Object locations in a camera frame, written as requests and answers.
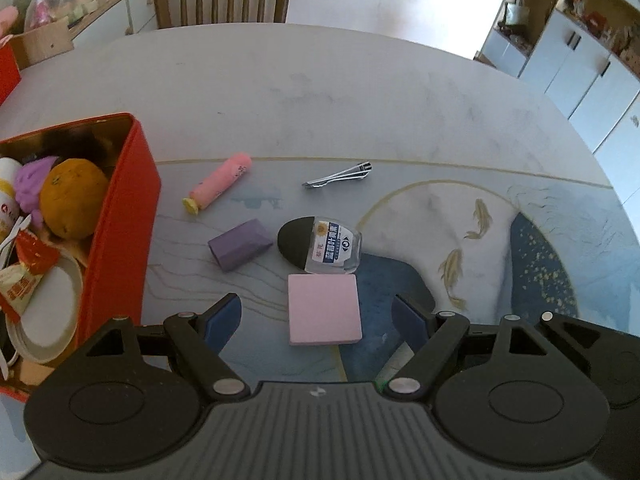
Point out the white yellow bottle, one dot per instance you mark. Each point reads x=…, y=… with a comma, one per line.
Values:
x=9, y=207

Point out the red white snack packet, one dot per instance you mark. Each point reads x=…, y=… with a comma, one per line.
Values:
x=19, y=280

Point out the red box with pink lid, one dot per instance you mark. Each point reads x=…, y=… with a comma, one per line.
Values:
x=9, y=72

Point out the white wall cabinet unit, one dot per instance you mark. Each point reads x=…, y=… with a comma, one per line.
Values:
x=584, y=56

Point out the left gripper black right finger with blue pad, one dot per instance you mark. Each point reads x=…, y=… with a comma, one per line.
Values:
x=435, y=339

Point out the pink sticky note pad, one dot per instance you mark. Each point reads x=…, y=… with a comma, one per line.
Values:
x=323, y=310

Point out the wooden sideboard with white doors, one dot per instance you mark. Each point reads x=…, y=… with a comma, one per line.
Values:
x=115, y=19

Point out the purple spiky rubber toy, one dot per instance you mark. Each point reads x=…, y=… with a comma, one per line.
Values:
x=28, y=184

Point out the orange fruit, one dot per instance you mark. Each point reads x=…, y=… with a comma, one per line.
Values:
x=71, y=198

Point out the silver nail clipper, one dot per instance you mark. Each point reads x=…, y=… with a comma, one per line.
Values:
x=354, y=173

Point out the purple rectangular block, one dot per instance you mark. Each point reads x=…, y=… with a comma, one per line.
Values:
x=239, y=245

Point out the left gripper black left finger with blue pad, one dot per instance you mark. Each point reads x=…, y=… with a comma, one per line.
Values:
x=195, y=342

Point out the red tin storage box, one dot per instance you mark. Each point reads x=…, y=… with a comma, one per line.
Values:
x=113, y=259

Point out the pink tube with yellow cap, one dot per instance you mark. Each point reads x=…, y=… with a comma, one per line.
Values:
x=218, y=182

